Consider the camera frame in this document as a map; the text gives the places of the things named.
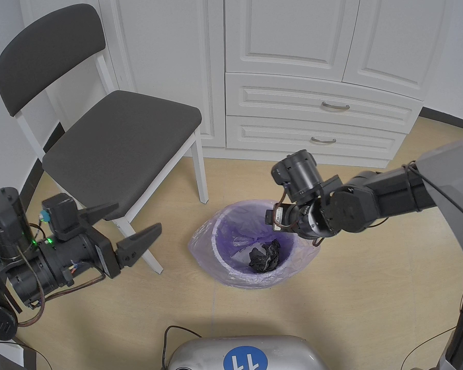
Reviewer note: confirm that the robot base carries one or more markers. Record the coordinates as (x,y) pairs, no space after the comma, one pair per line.
(200,355)

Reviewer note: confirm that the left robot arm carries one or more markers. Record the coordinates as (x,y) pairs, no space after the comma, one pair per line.
(7,226)

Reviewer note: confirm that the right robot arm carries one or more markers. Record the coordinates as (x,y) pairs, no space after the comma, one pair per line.
(393,195)

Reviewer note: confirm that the grey and white chair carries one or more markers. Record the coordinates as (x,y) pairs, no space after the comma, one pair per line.
(119,141)

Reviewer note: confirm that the white trash bin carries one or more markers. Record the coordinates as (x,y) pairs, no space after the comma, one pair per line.
(235,262)

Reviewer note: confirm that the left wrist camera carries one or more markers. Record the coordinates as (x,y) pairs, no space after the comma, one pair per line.
(63,214)

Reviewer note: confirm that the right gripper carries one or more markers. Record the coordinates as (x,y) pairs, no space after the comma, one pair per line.
(293,218)

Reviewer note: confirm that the white wardrobe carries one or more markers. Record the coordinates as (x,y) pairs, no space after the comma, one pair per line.
(285,21)

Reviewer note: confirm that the black plastic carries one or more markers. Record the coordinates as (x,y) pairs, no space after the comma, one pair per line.
(264,258)

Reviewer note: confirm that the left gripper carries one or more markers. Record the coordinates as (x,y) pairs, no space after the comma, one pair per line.
(77,256)

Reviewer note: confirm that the purple plastic bag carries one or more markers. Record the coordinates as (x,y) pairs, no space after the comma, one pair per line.
(204,245)

